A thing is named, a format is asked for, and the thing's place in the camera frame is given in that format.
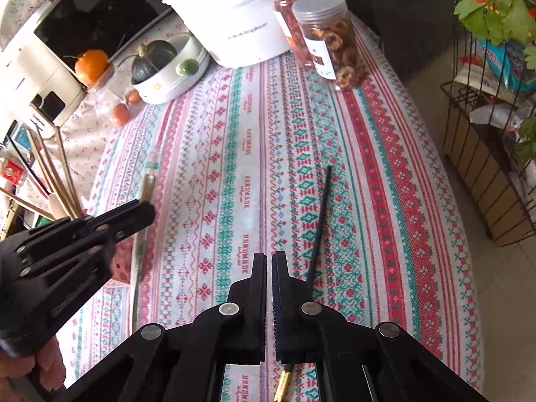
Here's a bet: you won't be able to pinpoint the dark green pumpkin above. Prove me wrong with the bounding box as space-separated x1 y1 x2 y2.
131 40 177 84

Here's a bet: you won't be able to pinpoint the patterned striped tablecloth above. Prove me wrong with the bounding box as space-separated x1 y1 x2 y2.
62 22 483 388

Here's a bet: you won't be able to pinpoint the wooden chopstick pair member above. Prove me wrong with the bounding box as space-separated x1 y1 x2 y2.
26 129 79 220

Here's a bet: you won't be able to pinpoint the green leafy vegetables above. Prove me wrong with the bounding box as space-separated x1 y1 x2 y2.
445 0 536 164

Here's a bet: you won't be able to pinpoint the black microwave oven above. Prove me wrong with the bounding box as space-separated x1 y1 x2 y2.
35 0 171 72

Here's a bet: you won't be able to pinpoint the glass jar with tomatoes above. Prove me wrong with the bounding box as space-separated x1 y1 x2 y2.
89 66 145 127

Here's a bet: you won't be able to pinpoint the white plastic spoon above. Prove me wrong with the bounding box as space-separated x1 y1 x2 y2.
48 192 69 220

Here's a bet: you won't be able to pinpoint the black chopstick gold tip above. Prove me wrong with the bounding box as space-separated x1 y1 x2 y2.
273 166 332 402

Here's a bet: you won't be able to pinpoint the white electric cooking pot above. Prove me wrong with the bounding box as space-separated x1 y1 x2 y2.
162 0 289 68

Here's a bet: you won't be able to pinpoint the bamboo chopstick green band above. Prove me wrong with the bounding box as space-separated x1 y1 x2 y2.
130 143 163 331

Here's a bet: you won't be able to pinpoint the light wooden chopstick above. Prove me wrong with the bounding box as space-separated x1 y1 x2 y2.
0 188 55 220

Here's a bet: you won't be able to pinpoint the orange mandarin fruit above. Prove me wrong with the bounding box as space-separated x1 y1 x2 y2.
66 50 109 87

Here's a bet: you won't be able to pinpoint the tall jar red snacks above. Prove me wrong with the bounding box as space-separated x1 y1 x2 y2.
260 0 316 68

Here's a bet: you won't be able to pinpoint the white ceramic bowl green handle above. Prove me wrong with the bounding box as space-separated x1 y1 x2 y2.
131 33 211 105

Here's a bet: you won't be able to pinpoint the black wire vegetable rack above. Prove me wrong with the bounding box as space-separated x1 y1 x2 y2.
441 14 535 247

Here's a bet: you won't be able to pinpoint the person's left hand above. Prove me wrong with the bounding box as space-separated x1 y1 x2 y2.
0 336 66 401

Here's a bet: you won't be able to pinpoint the floral cloth cover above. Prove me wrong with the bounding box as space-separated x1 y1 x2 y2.
0 0 198 214

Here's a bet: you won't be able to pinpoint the short jar dried rings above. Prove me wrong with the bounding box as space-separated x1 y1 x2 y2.
291 0 370 90

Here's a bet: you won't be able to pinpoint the cream air fryer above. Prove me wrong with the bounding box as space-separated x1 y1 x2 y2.
1 40 85 137

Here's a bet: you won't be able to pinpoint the pink perforated utensil basket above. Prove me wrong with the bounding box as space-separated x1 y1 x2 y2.
111 238 133 285

